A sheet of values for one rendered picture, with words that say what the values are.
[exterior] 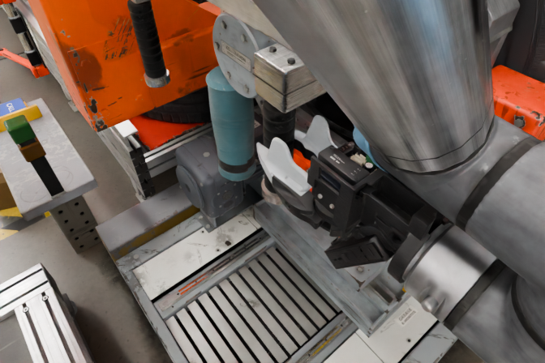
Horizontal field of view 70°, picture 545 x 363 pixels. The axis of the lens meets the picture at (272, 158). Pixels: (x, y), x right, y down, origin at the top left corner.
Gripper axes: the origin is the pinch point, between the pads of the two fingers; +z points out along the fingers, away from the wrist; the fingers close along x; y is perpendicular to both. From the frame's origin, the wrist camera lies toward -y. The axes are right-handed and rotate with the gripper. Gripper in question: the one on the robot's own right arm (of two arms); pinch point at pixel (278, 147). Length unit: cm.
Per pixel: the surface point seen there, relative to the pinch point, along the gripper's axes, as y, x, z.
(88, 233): -77, 22, 70
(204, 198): -50, -6, 38
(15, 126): -17, 24, 50
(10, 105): -35, 23, 90
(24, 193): -38, 30, 56
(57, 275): -83, 36, 66
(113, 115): -27, 5, 56
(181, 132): -56, -18, 73
